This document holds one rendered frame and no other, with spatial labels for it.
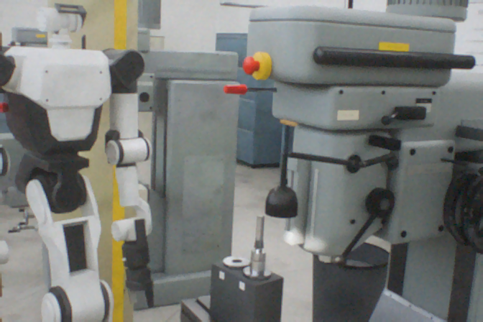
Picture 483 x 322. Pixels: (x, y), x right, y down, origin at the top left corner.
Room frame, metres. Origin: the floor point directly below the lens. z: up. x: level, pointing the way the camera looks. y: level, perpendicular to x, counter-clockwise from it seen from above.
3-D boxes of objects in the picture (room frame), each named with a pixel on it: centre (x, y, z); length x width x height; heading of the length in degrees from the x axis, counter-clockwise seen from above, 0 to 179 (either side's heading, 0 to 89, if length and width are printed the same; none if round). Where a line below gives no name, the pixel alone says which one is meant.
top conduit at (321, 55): (1.31, -0.33, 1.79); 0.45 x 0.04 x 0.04; 120
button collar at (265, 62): (1.30, -0.03, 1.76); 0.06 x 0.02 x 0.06; 30
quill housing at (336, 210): (1.42, -0.24, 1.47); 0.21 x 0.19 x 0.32; 30
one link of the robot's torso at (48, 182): (1.74, 0.56, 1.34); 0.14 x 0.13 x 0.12; 133
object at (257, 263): (1.73, -0.07, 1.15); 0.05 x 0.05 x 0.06
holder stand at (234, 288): (1.76, -0.03, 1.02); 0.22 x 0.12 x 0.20; 40
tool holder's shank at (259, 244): (1.73, -0.07, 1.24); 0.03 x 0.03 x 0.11
